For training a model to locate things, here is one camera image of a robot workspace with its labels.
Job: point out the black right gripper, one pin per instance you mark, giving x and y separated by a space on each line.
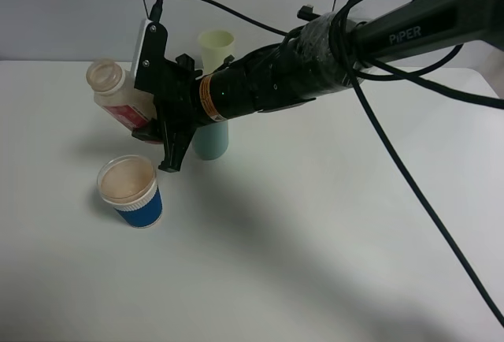
175 123

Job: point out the pink label drink bottle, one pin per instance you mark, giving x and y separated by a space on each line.
114 91

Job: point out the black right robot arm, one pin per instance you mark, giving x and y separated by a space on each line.
329 53

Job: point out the teal plastic cup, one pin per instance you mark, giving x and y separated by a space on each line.
211 141

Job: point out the pale yellow plastic cup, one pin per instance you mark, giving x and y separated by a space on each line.
215 46

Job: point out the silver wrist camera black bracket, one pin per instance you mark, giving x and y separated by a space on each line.
148 64

